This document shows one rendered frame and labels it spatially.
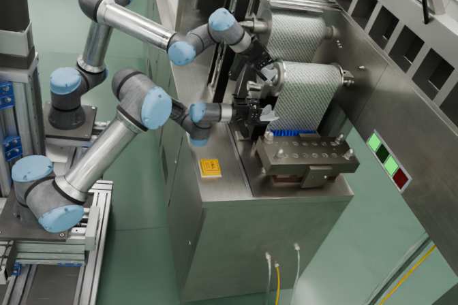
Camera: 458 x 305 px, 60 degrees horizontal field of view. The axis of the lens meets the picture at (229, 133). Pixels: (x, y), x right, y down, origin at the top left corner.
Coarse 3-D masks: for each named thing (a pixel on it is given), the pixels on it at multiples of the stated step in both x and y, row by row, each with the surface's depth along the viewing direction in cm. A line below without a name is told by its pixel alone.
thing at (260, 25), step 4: (252, 20) 164; (256, 20) 162; (260, 20) 162; (264, 20) 163; (256, 24) 162; (260, 24) 162; (264, 24) 163; (256, 28) 162; (260, 28) 163; (264, 28) 163; (252, 32) 164; (256, 32) 164; (260, 32) 164; (264, 32) 165
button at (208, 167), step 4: (200, 160) 157; (204, 160) 157; (208, 160) 157; (212, 160) 158; (216, 160) 159; (200, 164) 157; (204, 164) 155; (208, 164) 156; (212, 164) 156; (216, 164) 157; (204, 168) 154; (208, 168) 154; (212, 168) 155; (216, 168) 155; (204, 172) 153; (208, 172) 153; (212, 172) 154; (216, 172) 154
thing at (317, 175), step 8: (312, 168) 153; (320, 168) 154; (328, 168) 155; (304, 176) 157; (312, 176) 156; (320, 176) 157; (328, 176) 159; (304, 184) 159; (312, 184) 160; (320, 184) 161
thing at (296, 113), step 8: (280, 96) 153; (280, 104) 156; (288, 104) 157; (296, 104) 158; (304, 104) 159; (312, 104) 160; (320, 104) 161; (328, 104) 162; (280, 112) 159; (288, 112) 160; (296, 112) 161; (304, 112) 162; (312, 112) 163; (320, 112) 164; (280, 120) 162; (288, 120) 163; (296, 120) 164; (304, 120) 165; (312, 120) 166; (320, 120) 167; (272, 128) 164; (280, 128) 165; (288, 128) 166; (296, 128) 167; (304, 128) 168; (312, 128) 169
